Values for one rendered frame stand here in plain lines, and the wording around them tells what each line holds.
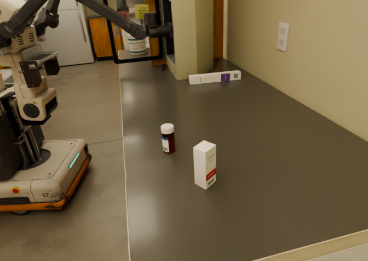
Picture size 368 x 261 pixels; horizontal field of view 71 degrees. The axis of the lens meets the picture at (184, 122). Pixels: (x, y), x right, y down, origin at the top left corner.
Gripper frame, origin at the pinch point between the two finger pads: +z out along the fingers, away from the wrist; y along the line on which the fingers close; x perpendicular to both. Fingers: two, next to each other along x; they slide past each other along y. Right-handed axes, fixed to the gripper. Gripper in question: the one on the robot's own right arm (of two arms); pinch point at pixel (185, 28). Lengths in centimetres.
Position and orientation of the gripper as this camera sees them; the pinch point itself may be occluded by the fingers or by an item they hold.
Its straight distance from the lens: 148.7
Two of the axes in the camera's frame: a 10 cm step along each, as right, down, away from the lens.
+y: -2.3, -4.3, 8.7
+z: 9.7, -1.8, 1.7
